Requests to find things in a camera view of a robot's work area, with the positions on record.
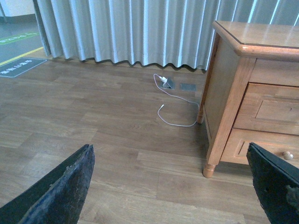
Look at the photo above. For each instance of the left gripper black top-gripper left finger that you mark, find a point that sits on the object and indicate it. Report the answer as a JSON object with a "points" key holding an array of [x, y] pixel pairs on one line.
{"points": [[58, 197]]}

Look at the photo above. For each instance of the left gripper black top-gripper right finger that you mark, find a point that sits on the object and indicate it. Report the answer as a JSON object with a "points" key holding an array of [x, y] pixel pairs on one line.
{"points": [[276, 183]]}

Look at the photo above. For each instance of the wooden drawer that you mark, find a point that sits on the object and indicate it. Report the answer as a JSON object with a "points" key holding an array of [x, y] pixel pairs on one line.
{"points": [[238, 142], [269, 108]]}

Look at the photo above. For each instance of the white floor charger plug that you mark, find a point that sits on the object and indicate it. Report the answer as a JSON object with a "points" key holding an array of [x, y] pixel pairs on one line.
{"points": [[163, 80]]}

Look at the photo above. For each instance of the wooden nightstand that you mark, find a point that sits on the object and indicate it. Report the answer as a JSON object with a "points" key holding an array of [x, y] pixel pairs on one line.
{"points": [[243, 53]]}

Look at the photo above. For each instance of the closed floor socket cover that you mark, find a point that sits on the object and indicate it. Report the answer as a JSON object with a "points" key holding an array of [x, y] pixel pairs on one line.
{"points": [[187, 87]]}

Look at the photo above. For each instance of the grey floor sign sticker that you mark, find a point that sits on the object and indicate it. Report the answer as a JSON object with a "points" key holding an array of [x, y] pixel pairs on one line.
{"points": [[19, 66]]}

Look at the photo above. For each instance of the open floor socket box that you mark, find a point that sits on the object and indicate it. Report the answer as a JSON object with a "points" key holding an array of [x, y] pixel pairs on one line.
{"points": [[169, 85]]}

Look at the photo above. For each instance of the green floor sign sticker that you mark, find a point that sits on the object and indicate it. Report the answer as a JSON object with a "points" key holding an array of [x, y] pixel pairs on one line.
{"points": [[15, 38]]}

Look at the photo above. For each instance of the pale blue-grey curtain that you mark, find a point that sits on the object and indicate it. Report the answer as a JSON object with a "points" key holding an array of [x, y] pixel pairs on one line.
{"points": [[148, 31]]}

